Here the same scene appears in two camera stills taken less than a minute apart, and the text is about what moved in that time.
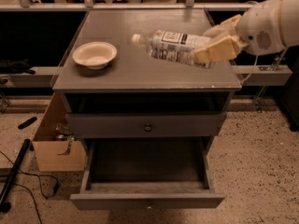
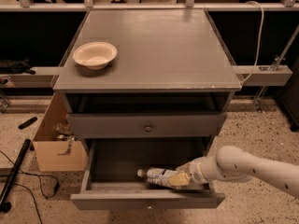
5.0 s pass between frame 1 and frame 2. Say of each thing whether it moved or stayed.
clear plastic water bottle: moved
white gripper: moved
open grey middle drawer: stayed
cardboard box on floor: stayed
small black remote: stayed
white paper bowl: stayed
